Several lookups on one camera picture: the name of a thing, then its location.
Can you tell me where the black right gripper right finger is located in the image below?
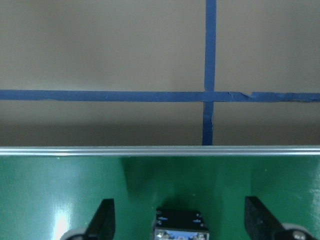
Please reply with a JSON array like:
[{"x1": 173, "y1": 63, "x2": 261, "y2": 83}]
[{"x1": 244, "y1": 196, "x2": 320, "y2": 240}]

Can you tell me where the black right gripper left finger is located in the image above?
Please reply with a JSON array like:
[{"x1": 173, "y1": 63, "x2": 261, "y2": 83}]
[{"x1": 59, "y1": 198, "x2": 116, "y2": 240}]

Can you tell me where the red mushroom push button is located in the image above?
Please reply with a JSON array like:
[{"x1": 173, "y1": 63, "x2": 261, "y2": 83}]
[{"x1": 150, "y1": 207, "x2": 210, "y2": 240}]

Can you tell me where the green conveyor belt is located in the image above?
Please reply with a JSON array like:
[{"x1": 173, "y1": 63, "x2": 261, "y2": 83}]
[{"x1": 0, "y1": 146, "x2": 320, "y2": 240}]

